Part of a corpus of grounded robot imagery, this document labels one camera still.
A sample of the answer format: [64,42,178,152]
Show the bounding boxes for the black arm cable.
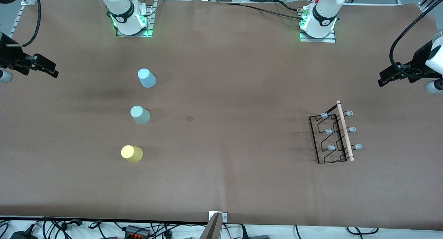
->
[5,0,42,47]
[389,3,443,78]

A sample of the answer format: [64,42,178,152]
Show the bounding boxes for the aluminium table side rail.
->
[9,5,27,38]

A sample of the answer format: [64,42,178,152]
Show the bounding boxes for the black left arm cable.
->
[389,3,443,78]

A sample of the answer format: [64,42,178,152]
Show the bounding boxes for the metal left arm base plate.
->
[300,28,337,43]

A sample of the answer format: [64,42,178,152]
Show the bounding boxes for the paper table cover sheet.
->
[0,0,443,231]

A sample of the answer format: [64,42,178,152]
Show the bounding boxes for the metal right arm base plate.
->
[115,0,158,37]

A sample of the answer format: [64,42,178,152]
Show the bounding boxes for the pale green plastic cup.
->
[130,105,151,125]

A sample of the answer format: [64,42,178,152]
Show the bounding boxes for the long black base cable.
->
[221,2,306,21]

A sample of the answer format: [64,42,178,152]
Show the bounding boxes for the small metal bracket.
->
[209,211,228,223]

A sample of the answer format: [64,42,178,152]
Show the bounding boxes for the short black base cable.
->
[276,0,306,12]

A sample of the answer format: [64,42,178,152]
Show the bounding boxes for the brown grey stand beam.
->
[200,213,223,239]

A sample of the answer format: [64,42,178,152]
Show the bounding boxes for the black wire cup holder rack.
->
[309,100,362,164]

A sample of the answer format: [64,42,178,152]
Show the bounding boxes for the yellow plastic cup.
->
[121,145,143,163]

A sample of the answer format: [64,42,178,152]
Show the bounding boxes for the black orange adapter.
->
[124,225,150,238]

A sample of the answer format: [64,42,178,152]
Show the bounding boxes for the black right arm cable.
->
[5,0,42,47]

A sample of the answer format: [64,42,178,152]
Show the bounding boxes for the light blue plastic cup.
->
[137,68,157,88]

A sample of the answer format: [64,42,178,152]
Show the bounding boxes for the looped black cable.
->
[346,227,378,234]

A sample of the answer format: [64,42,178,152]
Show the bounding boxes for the black power adapter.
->
[10,229,38,239]

